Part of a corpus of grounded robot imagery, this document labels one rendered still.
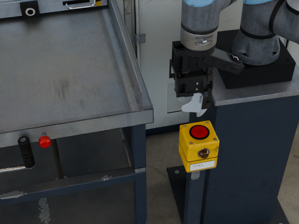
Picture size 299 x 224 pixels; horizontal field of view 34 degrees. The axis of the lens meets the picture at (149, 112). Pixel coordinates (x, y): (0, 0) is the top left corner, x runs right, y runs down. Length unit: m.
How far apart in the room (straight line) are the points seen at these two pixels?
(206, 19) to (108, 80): 0.59
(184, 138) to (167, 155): 1.16
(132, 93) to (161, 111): 0.91
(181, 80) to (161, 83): 1.18
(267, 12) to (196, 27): 0.53
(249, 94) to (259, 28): 0.21
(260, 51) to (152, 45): 0.65
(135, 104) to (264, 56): 0.43
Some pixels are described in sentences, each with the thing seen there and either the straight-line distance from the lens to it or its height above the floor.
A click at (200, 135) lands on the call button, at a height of 0.91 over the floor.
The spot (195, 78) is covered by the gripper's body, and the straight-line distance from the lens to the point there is 1.04.
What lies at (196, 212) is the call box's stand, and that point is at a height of 0.59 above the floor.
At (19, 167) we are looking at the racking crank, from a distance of 1.43.
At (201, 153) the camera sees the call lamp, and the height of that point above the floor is 0.88.
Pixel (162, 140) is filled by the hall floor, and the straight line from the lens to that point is 2.43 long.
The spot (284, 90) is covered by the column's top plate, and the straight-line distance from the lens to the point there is 1.60.
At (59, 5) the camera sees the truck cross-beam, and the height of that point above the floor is 0.86.
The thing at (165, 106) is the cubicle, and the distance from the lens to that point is 2.31.
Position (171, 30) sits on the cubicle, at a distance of 2.05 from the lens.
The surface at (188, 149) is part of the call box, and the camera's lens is 1.18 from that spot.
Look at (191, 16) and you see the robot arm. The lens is 0.96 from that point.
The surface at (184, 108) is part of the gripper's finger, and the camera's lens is 1.11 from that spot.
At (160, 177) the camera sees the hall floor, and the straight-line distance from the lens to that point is 2.27.
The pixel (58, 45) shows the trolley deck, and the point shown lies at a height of 0.82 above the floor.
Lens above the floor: 1.76
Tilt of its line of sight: 43 degrees down
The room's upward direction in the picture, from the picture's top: 1 degrees counter-clockwise
